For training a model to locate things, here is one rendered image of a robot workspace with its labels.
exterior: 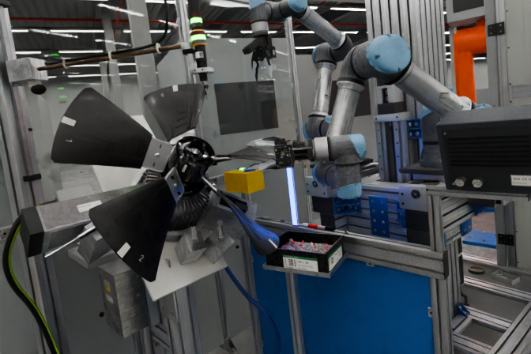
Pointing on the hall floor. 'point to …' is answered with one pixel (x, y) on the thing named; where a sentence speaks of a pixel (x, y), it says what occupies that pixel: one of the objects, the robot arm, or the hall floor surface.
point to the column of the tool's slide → (41, 294)
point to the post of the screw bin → (295, 313)
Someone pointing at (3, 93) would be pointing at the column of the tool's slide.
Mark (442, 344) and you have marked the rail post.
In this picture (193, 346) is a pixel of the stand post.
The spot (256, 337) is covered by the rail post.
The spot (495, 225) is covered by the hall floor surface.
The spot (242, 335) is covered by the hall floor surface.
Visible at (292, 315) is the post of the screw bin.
